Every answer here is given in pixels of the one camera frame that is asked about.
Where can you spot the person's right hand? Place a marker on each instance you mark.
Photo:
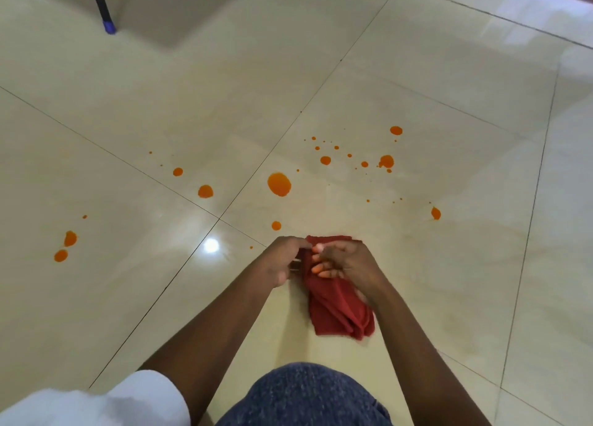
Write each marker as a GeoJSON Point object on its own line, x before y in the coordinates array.
{"type": "Point", "coordinates": [356, 268]}

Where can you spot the red cloth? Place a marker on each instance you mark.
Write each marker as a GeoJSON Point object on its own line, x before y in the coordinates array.
{"type": "Point", "coordinates": [338, 305]}

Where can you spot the white fluffy garment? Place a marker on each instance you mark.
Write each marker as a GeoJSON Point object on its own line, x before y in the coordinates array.
{"type": "Point", "coordinates": [92, 407]}

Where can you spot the person's left hand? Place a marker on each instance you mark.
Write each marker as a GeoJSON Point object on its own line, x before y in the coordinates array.
{"type": "Point", "coordinates": [278, 261]}

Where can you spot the orange liquid spill drops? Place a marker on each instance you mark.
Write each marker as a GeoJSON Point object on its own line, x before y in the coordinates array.
{"type": "Point", "coordinates": [279, 184]}

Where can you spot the blue denim trousers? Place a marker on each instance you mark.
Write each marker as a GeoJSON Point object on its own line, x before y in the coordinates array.
{"type": "Point", "coordinates": [306, 398]}

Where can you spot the person's left forearm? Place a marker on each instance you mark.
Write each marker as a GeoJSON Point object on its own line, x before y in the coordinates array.
{"type": "Point", "coordinates": [213, 342]}

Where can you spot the person's right forearm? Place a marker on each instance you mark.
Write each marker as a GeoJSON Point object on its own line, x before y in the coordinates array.
{"type": "Point", "coordinates": [426, 370]}

